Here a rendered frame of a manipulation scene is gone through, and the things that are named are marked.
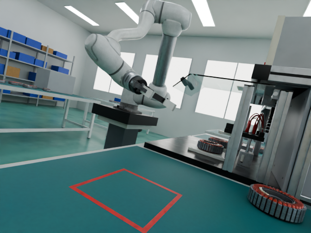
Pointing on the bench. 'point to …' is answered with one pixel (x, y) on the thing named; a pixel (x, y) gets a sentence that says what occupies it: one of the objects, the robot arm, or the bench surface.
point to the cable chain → (270, 119)
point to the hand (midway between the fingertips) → (162, 101)
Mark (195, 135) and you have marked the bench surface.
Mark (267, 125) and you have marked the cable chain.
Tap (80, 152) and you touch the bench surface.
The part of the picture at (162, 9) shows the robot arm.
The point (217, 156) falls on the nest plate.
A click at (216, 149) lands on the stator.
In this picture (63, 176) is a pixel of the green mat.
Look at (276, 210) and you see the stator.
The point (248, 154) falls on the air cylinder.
